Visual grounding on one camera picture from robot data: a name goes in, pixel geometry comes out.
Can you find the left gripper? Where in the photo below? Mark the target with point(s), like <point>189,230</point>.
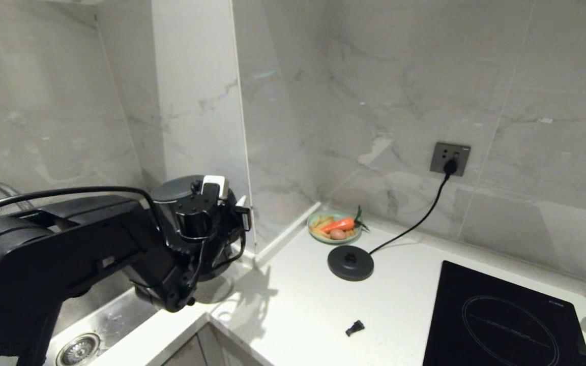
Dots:
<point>196,206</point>

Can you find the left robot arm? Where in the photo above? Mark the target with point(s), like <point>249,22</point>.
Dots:
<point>59,249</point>

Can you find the black round kettle base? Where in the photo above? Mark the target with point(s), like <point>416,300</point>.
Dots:
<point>350,263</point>

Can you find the yellow fries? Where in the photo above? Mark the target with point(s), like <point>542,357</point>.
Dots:
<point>319,223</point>

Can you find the green plate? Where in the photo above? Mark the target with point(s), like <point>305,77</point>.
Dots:
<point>318,238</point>

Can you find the stainless steel sink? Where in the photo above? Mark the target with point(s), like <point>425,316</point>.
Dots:
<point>115,315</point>

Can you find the brown potato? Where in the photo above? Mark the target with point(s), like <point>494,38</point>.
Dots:
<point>338,234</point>

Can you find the orange carrot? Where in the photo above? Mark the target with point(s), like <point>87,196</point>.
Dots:
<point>341,224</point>

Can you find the round sink drain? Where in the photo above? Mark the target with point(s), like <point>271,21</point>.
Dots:
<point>77,350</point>

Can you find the small black plastic piece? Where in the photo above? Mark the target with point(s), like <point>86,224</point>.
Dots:
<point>355,328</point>

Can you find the black power plug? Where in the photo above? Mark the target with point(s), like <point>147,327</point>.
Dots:
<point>450,166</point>

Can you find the black induction cooktop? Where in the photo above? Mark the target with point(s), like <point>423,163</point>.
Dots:
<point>496,315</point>

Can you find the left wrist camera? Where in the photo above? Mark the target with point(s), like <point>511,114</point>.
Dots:
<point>214,184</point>

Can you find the grey wall socket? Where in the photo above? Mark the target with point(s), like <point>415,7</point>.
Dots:
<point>440,155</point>

